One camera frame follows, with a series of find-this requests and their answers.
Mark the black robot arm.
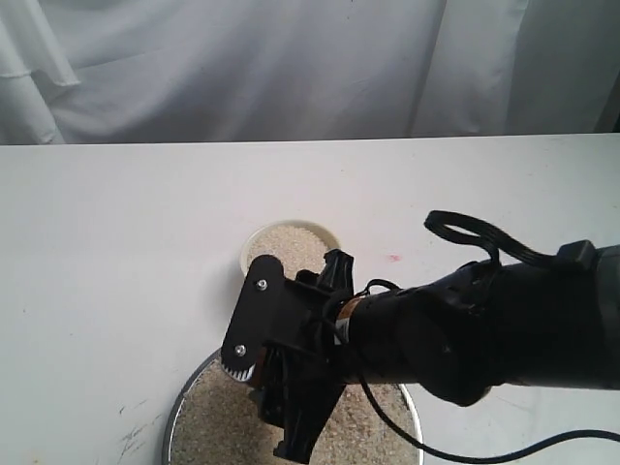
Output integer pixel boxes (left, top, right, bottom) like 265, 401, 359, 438
220, 241, 619, 464

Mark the brown wooden cup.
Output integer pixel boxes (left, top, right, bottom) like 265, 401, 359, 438
248, 347, 267, 389

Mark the black flat ribbon cable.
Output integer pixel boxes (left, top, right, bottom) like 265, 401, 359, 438
423, 209, 558, 311

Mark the white backdrop curtain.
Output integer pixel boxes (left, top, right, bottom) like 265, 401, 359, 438
1, 1, 619, 144

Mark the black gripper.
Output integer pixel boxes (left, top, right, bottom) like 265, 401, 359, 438
221, 249, 354, 463

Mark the small cream ceramic bowl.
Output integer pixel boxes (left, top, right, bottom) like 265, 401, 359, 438
239, 220, 340, 278

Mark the black round cable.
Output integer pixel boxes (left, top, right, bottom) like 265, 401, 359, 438
314, 278, 620, 461

